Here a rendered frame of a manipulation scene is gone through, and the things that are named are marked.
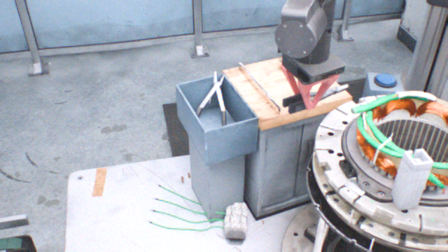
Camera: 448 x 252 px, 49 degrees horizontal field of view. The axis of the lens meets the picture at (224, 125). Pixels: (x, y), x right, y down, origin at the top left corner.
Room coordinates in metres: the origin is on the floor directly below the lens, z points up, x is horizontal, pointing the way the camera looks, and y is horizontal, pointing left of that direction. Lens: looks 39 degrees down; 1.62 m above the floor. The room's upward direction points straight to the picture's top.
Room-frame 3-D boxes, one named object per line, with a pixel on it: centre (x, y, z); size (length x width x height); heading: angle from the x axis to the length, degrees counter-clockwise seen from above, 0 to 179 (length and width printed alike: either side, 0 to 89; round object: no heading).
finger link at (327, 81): (0.67, -0.14, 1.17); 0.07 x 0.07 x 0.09; 26
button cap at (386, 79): (0.89, -0.35, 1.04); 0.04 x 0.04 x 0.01
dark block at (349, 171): (0.55, -0.19, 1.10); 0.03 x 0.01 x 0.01; 14
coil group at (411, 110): (0.66, -0.30, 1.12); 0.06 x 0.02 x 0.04; 104
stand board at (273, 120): (0.83, -0.12, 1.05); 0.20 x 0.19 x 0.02; 113
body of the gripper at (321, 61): (0.67, -0.14, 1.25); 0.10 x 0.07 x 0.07; 26
